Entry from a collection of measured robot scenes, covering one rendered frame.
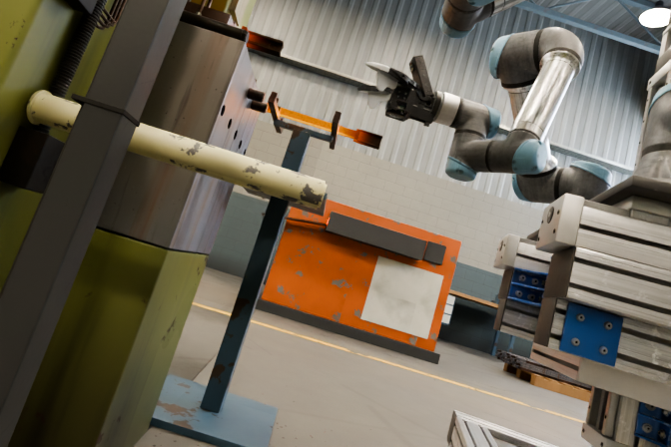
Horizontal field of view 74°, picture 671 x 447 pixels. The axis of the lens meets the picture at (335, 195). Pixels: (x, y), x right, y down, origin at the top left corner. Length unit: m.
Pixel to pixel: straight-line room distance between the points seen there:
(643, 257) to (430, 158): 8.43
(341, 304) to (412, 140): 5.31
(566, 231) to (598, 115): 10.27
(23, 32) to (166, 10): 0.29
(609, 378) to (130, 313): 0.90
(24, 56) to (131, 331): 0.49
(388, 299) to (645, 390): 3.74
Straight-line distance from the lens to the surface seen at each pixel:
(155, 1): 0.53
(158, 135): 0.70
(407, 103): 1.10
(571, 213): 0.90
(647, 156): 1.03
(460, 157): 1.09
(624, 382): 1.05
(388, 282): 4.65
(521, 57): 1.34
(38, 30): 0.79
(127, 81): 0.50
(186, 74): 0.98
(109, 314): 0.95
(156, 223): 0.92
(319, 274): 4.56
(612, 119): 11.28
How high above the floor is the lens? 0.51
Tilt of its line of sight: 10 degrees up
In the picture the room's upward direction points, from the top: 17 degrees clockwise
